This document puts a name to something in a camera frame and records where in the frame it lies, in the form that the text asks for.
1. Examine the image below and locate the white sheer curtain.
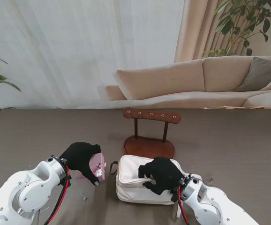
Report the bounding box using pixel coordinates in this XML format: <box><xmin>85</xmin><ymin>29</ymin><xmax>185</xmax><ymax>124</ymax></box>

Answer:
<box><xmin>0</xmin><ymin>0</ymin><xmax>185</xmax><ymax>110</ymax></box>

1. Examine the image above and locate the white leather bag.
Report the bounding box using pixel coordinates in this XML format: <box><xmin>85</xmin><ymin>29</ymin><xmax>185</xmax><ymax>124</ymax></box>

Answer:
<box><xmin>109</xmin><ymin>154</ymin><xmax>205</xmax><ymax>218</ymax></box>

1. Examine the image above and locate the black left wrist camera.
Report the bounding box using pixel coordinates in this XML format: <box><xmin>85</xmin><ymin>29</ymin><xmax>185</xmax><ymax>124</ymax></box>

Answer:
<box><xmin>58</xmin><ymin>175</ymin><xmax>72</xmax><ymax>186</ymax></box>

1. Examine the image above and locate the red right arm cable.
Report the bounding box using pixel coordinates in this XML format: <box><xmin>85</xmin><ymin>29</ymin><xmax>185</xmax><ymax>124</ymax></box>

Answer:
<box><xmin>177</xmin><ymin>185</ymin><xmax>190</xmax><ymax>225</ymax></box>

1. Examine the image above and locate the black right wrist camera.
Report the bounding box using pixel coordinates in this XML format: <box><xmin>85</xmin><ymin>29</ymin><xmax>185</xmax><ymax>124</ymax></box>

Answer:
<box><xmin>169</xmin><ymin>187</ymin><xmax>181</xmax><ymax>203</ymax></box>

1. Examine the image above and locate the beige curtain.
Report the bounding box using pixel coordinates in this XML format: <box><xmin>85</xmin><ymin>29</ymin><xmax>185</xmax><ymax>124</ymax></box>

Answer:
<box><xmin>174</xmin><ymin>0</ymin><xmax>253</xmax><ymax>63</ymax></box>

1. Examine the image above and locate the pink jewelry box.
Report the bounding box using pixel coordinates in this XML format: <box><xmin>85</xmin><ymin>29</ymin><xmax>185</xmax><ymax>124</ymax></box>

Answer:
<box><xmin>79</xmin><ymin>152</ymin><xmax>107</xmax><ymax>182</ymax></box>

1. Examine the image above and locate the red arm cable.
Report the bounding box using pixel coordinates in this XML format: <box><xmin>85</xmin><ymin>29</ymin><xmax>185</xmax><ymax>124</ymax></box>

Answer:
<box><xmin>177</xmin><ymin>185</ymin><xmax>190</xmax><ymax>225</ymax></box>
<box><xmin>45</xmin><ymin>165</ymin><xmax>72</xmax><ymax>225</ymax></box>

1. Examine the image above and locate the red left arm cable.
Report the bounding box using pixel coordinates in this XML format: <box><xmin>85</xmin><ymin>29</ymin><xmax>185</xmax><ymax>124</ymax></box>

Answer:
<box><xmin>45</xmin><ymin>165</ymin><xmax>72</xmax><ymax>225</ymax></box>

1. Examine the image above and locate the brown wooden jewelry stand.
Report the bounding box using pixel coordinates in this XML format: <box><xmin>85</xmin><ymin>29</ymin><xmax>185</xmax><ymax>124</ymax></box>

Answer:
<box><xmin>122</xmin><ymin>107</ymin><xmax>182</xmax><ymax>162</ymax></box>

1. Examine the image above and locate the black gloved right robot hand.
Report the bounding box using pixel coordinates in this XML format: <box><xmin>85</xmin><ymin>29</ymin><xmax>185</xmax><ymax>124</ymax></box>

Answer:
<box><xmin>137</xmin><ymin>157</ymin><xmax>186</xmax><ymax>196</ymax></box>

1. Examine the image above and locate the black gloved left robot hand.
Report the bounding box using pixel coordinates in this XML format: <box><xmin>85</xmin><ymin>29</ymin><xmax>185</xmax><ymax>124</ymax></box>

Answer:
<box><xmin>59</xmin><ymin>142</ymin><xmax>102</xmax><ymax>187</ymax></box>

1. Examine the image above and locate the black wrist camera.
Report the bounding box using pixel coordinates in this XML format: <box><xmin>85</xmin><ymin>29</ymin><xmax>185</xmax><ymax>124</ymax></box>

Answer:
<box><xmin>58</xmin><ymin>175</ymin><xmax>72</xmax><ymax>186</ymax></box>
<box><xmin>169</xmin><ymin>187</ymin><xmax>181</xmax><ymax>203</ymax></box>

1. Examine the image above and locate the grey cushion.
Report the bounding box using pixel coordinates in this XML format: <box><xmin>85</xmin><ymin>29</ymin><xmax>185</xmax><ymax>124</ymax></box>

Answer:
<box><xmin>234</xmin><ymin>56</ymin><xmax>271</xmax><ymax>92</ymax></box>

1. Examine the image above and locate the tall leafy ficus plant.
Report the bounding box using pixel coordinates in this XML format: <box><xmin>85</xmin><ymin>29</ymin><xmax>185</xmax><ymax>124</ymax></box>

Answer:
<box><xmin>201</xmin><ymin>0</ymin><xmax>271</xmax><ymax>58</ymax></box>

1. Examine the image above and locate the beige sofa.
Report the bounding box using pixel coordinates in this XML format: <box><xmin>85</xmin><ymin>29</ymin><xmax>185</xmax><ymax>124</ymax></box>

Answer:
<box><xmin>106</xmin><ymin>55</ymin><xmax>271</xmax><ymax>118</ymax></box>

